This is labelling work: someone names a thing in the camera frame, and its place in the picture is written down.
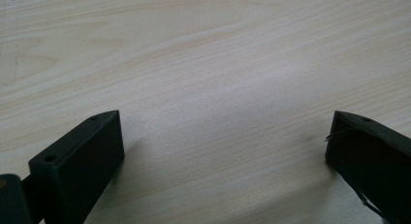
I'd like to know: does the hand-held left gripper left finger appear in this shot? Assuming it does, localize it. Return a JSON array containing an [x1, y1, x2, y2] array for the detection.
[[28, 110, 126, 224]]

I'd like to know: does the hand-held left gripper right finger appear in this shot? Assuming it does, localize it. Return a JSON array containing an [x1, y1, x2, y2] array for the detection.
[[325, 110, 411, 224]]

